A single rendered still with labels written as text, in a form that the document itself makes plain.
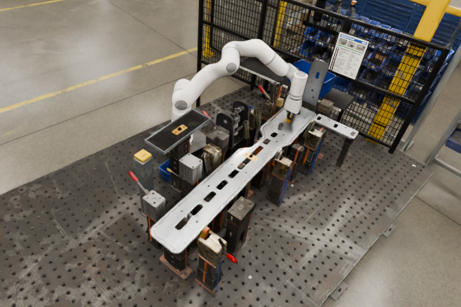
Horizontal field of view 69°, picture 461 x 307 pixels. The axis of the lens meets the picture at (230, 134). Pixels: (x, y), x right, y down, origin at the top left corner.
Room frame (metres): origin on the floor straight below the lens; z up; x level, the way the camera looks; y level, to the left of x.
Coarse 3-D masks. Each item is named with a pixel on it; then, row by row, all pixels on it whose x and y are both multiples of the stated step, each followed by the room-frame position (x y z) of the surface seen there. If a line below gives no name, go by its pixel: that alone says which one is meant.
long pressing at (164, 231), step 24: (312, 120) 1.82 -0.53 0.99; (264, 144) 1.51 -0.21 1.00; (288, 144) 1.54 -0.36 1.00; (192, 192) 1.08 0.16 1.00; (216, 192) 1.10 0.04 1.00; (168, 216) 0.93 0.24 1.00; (192, 216) 0.94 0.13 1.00; (216, 216) 0.97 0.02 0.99; (168, 240) 0.81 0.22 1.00; (192, 240) 0.82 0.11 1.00
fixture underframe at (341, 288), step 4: (392, 224) 1.80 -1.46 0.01; (388, 228) 1.75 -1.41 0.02; (392, 228) 1.76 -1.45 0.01; (384, 232) 1.70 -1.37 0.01; (388, 232) 1.71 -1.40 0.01; (340, 284) 1.21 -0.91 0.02; (344, 284) 1.21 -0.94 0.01; (336, 288) 1.17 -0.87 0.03; (340, 288) 1.16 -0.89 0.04; (344, 288) 1.18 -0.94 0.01; (336, 292) 1.15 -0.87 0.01; (340, 292) 1.15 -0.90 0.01; (332, 296) 1.12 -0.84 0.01; (336, 296) 1.12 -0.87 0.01
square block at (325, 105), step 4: (324, 100) 1.98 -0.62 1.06; (328, 100) 1.98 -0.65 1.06; (320, 104) 1.93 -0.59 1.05; (324, 104) 1.93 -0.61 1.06; (328, 104) 1.93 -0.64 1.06; (332, 104) 1.94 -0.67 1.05; (320, 108) 1.93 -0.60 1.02; (324, 108) 1.91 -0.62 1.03; (328, 108) 1.90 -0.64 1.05; (316, 112) 1.94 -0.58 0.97; (320, 112) 1.92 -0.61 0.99; (324, 112) 1.91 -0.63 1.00; (328, 112) 1.91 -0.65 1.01; (328, 116) 1.96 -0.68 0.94; (316, 124) 1.93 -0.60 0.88
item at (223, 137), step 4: (216, 132) 1.48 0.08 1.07; (220, 132) 1.49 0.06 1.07; (224, 132) 1.49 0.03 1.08; (220, 136) 1.45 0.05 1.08; (224, 136) 1.45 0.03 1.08; (228, 136) 1.46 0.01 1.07; (220, 140) 1.43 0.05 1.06; (224, 140) 1.43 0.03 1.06; (216, 144) 1.44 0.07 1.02; (220, 144) 1.43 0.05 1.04; (224, 144) 1.43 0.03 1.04; (220, 148) 1.42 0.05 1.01; (224, 148) 1.44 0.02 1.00; (224, 152) 1.44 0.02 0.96; (224, 156) 1.46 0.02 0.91; (224, 160) 1.47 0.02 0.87
